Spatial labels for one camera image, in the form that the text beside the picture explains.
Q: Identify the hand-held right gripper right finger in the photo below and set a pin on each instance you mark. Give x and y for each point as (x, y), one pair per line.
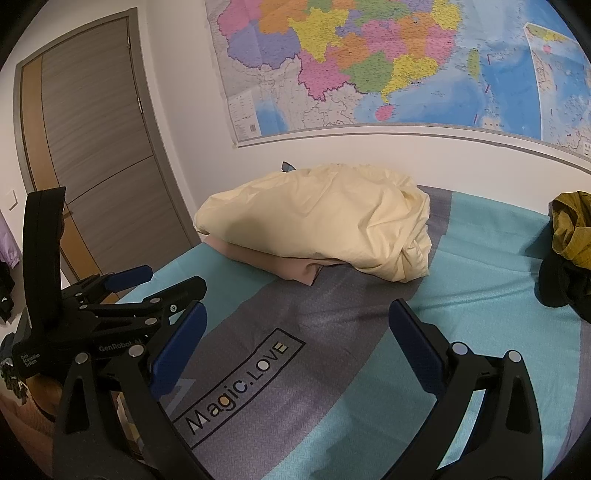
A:
(415, 350)

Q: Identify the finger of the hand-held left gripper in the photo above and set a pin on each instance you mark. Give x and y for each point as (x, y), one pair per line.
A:
(131, 276)
(161, 297)

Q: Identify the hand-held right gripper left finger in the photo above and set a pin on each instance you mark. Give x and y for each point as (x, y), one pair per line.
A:
(180, 350)

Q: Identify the cream garment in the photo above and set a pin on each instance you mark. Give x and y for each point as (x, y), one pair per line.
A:
(314, 217)

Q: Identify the purple clothing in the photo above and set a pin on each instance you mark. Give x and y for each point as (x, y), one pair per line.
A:
(7, 240)

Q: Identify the dark clothing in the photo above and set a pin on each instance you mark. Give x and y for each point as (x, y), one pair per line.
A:
(5, 295)

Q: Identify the teal grey patterned bed sheet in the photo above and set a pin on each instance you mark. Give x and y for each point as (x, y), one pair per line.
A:
(346, 369)

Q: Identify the pink garment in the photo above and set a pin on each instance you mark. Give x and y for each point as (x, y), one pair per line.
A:
(277, 270)

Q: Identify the grey wooden door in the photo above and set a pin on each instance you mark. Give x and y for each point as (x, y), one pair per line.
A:
(92, 138)

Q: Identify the black garment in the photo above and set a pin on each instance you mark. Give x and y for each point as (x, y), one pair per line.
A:
(563, 286)

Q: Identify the olive garment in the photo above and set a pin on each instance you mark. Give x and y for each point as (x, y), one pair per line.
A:
(575, 226)

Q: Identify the white light switch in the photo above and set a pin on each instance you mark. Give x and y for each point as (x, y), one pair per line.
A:
(9, 199)

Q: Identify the colourful wall map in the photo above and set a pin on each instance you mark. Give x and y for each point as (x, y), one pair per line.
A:
(369, 55)

